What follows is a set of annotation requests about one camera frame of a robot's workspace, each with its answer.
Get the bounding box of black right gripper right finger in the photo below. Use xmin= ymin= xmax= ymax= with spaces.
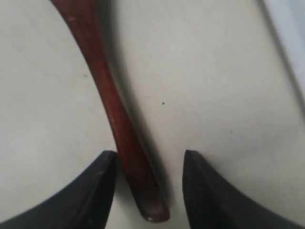
xmin=183 ymin=150 xmax=302 ymax=229

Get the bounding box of white plastic tray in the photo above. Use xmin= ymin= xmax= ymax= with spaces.
xmin=262 ymin=0 xmax=305 ymax=96

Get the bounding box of dark red wooden spoon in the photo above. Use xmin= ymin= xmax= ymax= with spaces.
xmin=52 ymin=0 xmax=170 ymax=223

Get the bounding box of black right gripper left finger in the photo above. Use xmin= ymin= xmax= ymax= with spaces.
xmin=0 ymin=151 xmax=117 ymax=229

